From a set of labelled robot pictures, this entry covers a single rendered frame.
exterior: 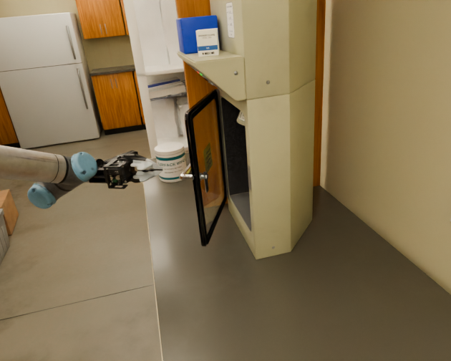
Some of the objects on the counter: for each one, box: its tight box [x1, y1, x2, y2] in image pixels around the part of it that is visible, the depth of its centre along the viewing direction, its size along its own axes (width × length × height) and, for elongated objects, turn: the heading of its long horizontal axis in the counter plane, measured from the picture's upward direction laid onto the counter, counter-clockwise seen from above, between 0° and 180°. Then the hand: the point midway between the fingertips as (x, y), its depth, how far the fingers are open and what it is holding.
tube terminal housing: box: [210, 0, 317, 259], centre depth 106 cm, size 25×32×77 cm
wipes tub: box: [155, 142, 187, 183], centre depth 163 cm, size 13×13×15 cm
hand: (159, 168), depth 107 cm, fingers closed
